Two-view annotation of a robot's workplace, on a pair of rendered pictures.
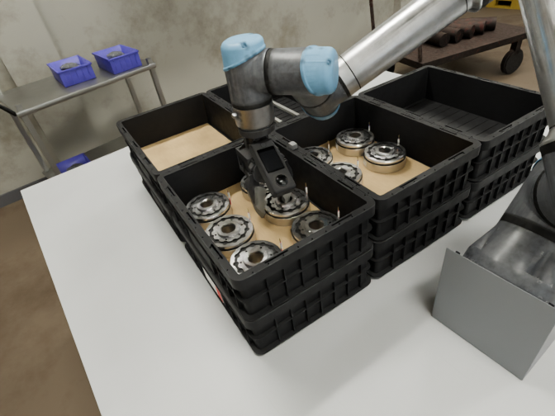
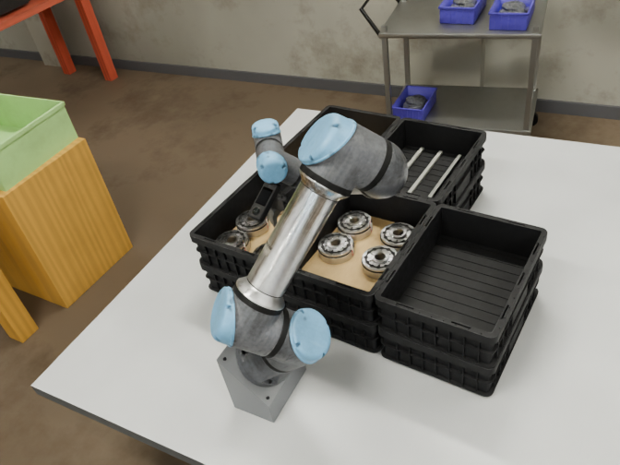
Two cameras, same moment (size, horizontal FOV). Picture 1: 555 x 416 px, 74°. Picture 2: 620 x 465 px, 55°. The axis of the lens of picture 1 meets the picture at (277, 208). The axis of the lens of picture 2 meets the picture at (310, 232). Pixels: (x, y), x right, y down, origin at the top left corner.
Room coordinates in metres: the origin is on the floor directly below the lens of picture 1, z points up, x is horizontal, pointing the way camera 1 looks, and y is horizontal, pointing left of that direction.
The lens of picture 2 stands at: (0.14, -1.30, 1.97)
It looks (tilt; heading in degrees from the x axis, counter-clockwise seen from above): 39 degrees down; 66
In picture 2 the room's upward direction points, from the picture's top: 11 degrees counter-clockwise
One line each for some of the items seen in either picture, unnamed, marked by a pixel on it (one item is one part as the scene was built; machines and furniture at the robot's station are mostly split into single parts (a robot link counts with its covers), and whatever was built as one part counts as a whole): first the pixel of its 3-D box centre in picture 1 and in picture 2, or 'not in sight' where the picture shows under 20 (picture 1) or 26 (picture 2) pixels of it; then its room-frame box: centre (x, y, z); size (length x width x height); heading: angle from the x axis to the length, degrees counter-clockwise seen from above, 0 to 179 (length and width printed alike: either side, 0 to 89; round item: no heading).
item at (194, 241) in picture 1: (259, 211); (271, 223); (0.62, 0.04, 0.87); 0.40 x 0.30 x 0.11; 27
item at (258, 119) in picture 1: (253, 114); not in sight; (0.65, 0.02, 1.07); 0.08 x 0.08 x 0.05
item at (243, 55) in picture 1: (248, 71); (268, 141); (0.65, 0.01, 1.15); 0.09 x 0.08 x 0.11; 66
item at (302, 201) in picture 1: (286, 201); not in sight; (0.65, -0.02, 0.86); 0.10 x 0.10 x 0.01
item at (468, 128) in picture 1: (447, 118); (462, 280); (0.89, -0.50, 0.87); 0.40 x 0.30 x 0.11; 27
